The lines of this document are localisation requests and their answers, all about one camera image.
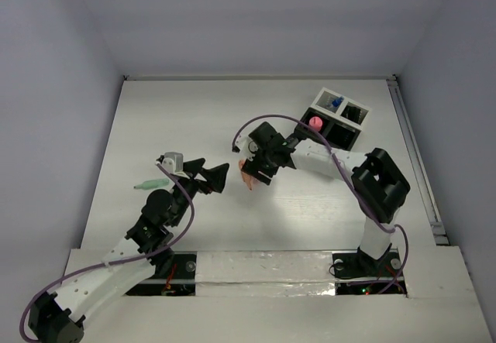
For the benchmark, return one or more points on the pink cap black highlighter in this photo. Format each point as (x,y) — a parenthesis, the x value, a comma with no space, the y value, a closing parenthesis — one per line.
(315,123)

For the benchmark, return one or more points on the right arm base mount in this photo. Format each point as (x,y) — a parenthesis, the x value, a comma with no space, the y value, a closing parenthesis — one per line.
(356,274)

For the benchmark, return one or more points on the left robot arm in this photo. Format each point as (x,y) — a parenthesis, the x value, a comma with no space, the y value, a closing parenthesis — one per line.
(62,310)

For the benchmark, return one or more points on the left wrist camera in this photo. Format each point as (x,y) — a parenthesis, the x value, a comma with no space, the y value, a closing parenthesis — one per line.
(172,162)

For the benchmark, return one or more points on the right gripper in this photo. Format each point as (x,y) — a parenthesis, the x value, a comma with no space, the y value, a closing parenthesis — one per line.
(253,167)

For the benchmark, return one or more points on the white organizer box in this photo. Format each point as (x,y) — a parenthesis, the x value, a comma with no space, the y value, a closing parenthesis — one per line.
(350,112)

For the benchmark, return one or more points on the orange translucent highlighter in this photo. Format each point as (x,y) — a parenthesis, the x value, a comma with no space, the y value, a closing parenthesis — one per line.
(249,181)

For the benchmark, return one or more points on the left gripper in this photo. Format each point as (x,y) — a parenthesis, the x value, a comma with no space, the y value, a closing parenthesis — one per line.
(194,180)

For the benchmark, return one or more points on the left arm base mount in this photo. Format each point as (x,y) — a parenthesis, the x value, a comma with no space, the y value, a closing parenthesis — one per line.
(178,281)

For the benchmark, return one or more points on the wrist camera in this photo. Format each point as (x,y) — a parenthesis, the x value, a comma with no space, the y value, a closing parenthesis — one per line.
(172,162)
(245,147)

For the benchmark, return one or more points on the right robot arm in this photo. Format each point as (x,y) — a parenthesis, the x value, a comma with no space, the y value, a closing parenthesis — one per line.
(373,178)

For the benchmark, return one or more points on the green translucent highlighter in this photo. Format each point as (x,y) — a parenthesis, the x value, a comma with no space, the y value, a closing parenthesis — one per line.
(152,184)

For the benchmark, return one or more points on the black slotted organizer box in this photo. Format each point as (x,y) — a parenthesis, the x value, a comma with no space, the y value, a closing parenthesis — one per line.
(337,134)

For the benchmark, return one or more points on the blue cap black highlighter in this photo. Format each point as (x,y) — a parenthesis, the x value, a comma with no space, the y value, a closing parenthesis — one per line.
(337,102)

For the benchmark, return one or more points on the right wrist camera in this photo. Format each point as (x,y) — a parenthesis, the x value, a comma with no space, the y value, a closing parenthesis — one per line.
(245,147)

